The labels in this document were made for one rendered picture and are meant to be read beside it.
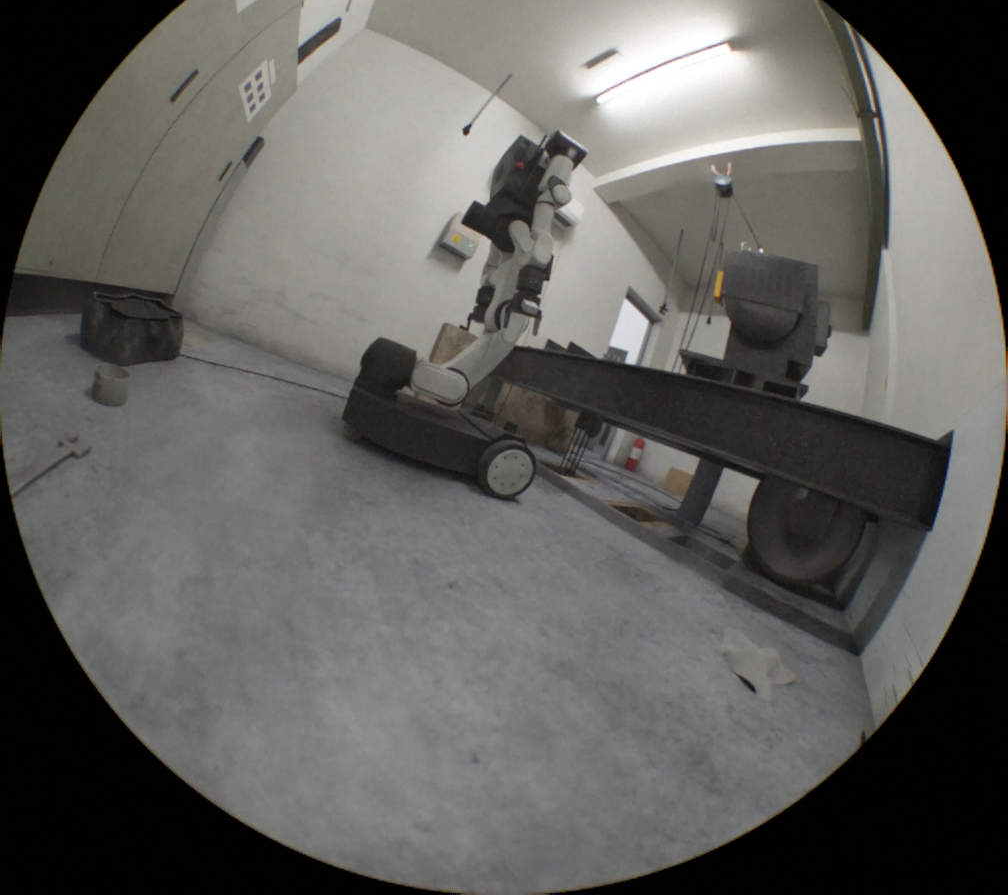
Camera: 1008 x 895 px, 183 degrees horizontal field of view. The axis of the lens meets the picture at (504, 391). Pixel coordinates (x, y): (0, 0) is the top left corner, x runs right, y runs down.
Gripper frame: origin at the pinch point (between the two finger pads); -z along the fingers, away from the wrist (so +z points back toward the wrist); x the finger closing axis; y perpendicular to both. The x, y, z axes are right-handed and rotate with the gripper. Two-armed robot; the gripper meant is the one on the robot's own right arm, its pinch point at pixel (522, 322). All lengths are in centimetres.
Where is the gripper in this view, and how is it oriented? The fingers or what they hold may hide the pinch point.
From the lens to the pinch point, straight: 104.2
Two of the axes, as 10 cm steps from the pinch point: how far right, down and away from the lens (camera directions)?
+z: 2.0, -9.8, -0.8
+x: 9.0, 1.5, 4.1
